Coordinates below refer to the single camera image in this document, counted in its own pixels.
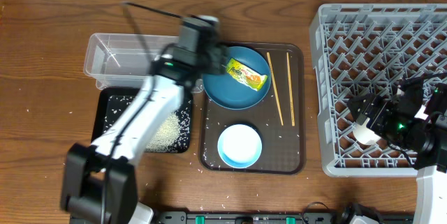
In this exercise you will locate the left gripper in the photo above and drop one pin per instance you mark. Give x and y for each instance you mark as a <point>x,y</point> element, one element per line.
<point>218,62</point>

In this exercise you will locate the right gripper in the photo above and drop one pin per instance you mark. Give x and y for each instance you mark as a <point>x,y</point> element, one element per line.
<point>383,107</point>

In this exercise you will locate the white cup pink inside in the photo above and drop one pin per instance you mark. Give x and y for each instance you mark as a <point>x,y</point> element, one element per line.
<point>364,135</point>

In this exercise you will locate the yellow snack wrapper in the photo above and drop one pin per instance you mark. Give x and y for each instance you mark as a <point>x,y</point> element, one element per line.
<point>245,75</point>

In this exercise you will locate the light blue bowl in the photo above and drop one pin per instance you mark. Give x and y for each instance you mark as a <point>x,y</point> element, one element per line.
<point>239,146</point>

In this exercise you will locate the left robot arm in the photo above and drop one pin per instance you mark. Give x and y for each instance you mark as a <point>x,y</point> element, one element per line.
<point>99,183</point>

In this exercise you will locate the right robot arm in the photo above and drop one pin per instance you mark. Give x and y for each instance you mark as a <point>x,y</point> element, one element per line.
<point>405,123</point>

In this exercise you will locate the grey dishwasher rack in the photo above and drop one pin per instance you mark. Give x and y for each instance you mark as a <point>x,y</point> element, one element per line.
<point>360,49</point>

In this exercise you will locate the blue plate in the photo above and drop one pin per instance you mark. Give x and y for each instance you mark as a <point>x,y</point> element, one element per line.
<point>230,94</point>

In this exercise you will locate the right wooden chopstick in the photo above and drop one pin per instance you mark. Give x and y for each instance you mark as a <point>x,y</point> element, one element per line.
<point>290,89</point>

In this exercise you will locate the wooden chopstick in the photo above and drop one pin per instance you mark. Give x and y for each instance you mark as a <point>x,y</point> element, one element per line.
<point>275,89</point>
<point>290,89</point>

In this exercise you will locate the brown serving tray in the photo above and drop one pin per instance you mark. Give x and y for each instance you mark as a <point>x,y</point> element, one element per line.
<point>283,146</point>

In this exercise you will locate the left wooden chopstick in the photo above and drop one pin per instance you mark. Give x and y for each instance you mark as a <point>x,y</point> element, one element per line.
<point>275,89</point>

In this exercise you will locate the black rectangular tray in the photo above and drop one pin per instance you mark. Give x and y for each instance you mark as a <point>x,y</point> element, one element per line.
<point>104,95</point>

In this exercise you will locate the pile of rice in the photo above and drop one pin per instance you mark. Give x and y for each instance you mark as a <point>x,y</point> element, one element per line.
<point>174,134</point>

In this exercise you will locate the clear plastic bin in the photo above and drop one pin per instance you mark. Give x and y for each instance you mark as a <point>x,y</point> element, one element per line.
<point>116,60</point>

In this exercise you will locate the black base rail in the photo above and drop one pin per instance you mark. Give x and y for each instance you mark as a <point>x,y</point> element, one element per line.
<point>354,213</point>

